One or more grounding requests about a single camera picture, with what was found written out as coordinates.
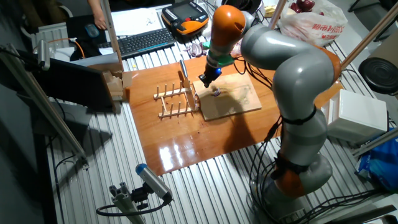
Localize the person's right hand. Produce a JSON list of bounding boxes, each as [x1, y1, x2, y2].
[[93, 12, 108, 31]]

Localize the blue plastic bag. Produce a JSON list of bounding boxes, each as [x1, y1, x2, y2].
[[355, 129, 398, 192]]

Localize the orange cable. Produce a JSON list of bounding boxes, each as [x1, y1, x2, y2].
[[46, 37, 86, 60]]

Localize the person's right forearm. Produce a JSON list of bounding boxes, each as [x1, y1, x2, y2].
[[88, 0, 106, 16]]

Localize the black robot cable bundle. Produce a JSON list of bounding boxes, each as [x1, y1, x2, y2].
[[229, 55, 383, 224]]

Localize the light wooden cutting board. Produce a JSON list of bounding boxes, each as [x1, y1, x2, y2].
[[192, 72, 262, 122]]

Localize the black round reel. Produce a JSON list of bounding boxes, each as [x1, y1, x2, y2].
[[221, 0, 262, 15]]

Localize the large reddish wooden panel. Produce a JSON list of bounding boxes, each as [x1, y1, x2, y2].
[[126, 55, 345, 177]]

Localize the white paper sheet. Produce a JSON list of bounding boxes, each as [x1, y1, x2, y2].
[[110, 7, 164, 37]]

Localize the white drawer box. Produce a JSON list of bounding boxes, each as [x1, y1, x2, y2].
[[322, 89, 389, 144]]

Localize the yellow packet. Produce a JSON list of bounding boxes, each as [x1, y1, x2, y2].
[[263, 4, 277, 18]]

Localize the black mouse pad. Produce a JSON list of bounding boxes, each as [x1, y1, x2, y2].
[[66, 14, 108, 62]]

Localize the black keyboard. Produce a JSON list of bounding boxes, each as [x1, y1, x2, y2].
[[98, 27, 177, 60]]

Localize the orange black teach pendant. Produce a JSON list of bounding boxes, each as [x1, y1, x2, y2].
[[160, 0, 210, 43]]

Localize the black camera cable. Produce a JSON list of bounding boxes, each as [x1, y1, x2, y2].
[[95, 192, 174, 217]]

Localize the red onion slices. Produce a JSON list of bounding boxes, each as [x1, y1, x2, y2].
[[185, 42, 206, 58]]

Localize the wooden peg dish rack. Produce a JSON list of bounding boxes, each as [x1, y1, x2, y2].
[[153, 81, 200, 119]]

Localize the black round stool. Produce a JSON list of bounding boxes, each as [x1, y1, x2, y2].
[[358, 57, 398, 96]]

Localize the computer mouse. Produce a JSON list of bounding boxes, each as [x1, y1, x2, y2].
[[84, 23, 100, 39]]

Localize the white shopping bag red print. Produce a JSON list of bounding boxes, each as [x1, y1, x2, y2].
[[277, 0, 349, 47]]

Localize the silver camera blue end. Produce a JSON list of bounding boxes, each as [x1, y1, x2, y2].
[[135, 163, 174, 203]]

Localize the steel cleaver knife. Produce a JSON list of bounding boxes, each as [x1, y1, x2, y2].
[[179, 59, 199, 112]]

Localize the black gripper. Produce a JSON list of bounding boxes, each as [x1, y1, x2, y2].
[[198, 64, 222, 90]]

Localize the short aluminium profile bracket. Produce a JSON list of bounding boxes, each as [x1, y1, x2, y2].
[[108, 182, 147, 224]]

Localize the black monitor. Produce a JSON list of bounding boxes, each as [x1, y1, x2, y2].
[[30, 57, 115, 110]]

